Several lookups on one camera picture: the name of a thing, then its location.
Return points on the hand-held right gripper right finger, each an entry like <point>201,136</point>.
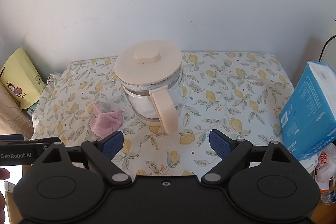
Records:
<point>220,144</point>

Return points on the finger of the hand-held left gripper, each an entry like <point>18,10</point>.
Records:
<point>39,141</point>

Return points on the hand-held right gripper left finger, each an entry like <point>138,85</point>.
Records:
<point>113,144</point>

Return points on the pink grey cleaning cloth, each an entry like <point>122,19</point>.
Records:
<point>107,119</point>

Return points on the beige round pitcher lid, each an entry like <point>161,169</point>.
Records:
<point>147,64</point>

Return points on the person's left hand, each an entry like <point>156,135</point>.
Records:
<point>3,174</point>

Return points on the lemon print tablecloth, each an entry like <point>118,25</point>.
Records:
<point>223,82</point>

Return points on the yellow paper bag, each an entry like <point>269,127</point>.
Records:
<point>23,74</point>

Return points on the blue tissue pack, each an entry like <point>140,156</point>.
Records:
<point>307,113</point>

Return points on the white red printed plastic bag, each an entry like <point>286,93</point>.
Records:
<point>326,163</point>

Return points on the clear plastic bottle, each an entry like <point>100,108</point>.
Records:
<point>329,197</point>

